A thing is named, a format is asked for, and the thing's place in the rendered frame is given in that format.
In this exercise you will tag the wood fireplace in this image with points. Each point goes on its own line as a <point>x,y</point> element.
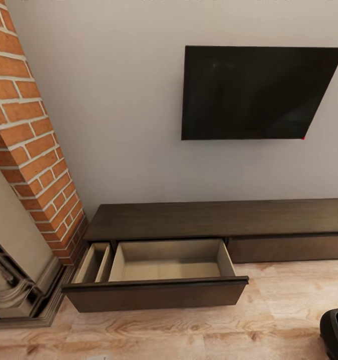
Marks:
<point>30,273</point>

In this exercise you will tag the cabinet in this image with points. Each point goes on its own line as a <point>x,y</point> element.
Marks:
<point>166,255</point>

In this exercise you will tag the wall mounted tv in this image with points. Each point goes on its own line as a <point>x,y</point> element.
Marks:
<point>253,92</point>

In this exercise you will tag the cauldron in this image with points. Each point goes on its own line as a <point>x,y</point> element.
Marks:
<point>329,332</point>

